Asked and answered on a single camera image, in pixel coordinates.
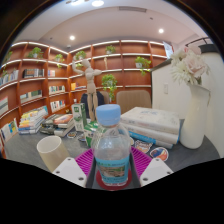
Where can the ceiling lamp with round lights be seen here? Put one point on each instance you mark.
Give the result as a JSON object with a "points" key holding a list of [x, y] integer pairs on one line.
{"points": [[96, 2]]}

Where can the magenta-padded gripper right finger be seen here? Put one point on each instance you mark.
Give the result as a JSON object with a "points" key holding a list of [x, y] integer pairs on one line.
{"points": [[155, 171]]}

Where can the white book blue spine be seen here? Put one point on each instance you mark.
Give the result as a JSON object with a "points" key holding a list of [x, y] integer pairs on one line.
{"points": [[151, 140]]}

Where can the cream cylindrical cup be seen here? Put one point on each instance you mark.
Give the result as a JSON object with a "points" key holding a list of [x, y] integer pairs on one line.
{"points": [[51, 151]]}

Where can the wooden bookshelf unit with plants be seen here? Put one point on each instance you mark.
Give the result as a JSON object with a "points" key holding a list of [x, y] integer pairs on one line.
{"points": [[40, 73]]}

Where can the tall green white carton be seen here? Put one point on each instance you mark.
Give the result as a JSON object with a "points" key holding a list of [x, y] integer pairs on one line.
{"points": [[79, 116]]}

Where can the colourful book stack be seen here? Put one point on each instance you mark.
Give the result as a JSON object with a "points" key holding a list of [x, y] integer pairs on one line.
{"points": [[32, 120]]}

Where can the dark book stack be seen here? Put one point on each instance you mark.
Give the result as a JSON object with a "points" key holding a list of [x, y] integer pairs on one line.
{"points": [[58, 124]]}

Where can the white ceramic vase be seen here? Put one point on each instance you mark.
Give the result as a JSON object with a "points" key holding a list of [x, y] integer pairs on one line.
{"points": [[195, 120]]}

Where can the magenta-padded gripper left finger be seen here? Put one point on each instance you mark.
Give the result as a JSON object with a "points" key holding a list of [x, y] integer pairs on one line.
{"points": [[71, 171]]}

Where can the clear water bottle blue cap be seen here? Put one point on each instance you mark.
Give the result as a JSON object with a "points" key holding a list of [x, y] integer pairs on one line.
{"points": [[111, 150]]}

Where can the recessed ceiling spotlight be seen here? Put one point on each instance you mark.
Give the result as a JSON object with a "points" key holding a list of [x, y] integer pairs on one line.
{"points": [[161, 30], [72, 37]]}

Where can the dark blue chair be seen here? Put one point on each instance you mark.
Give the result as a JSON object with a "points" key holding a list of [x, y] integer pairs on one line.
{"points": [[85, 100]]}

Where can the wooden artist mannequin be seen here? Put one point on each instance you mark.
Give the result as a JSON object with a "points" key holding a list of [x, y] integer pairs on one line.
{"points": [[90, 86]]}

